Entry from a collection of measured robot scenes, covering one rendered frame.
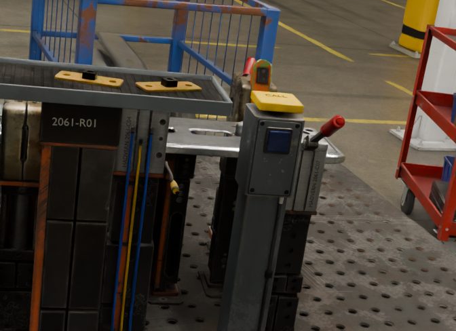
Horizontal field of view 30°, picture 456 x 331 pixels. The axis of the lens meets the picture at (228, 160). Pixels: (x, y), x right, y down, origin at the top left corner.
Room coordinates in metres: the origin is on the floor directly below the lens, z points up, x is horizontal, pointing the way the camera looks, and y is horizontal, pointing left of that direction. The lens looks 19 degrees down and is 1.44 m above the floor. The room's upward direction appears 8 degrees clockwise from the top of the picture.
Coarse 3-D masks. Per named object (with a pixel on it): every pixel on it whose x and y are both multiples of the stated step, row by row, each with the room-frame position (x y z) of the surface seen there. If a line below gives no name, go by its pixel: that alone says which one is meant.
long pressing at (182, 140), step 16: (0, 112) 1.39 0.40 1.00; (0, 128) 1.30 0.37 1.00; (176, 128) 1.44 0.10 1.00; (192, 128) 1.45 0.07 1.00; (208, 128) 1.47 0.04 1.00; (224, 128) 1.48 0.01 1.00; (176, 144) 1.34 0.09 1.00; (192, 144) 1.35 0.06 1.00; (208, 144) 1.36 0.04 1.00; (224, 144) 1.38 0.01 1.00; (336, 160) 1.40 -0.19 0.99
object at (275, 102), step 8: (256, 96) 1.11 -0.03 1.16; (264, 96) 1.12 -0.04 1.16; (272, 96) 1.12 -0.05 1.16; (280, 96) 1.13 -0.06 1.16; (288, 96) 1.13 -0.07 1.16; (256, 104) 1.10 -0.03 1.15; (264, 104) 1.09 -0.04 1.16; (272, 104) 1.09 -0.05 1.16; (280, 104) 1.09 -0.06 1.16; (288, 104) 1.09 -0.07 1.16; (296, 104) 1.10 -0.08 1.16; (272, 112) 1.11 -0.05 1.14; (280, 112) 1.11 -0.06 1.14; (288, 112) 1.09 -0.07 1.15; (296, 112) 1.10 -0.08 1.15
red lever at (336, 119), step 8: (336, 120) 1.16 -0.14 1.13; (344, 120) 1.16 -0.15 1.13; (320, 128) 1.20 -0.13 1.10; (328, 128) 1.17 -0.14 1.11; (336, 128) 1.16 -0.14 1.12; (312, 136) 1.25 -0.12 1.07; (320, 136) 1.22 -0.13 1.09; (328, 136) 1.20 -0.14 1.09; (304, 144) 1.26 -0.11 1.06; (312, 144) 1.25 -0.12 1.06
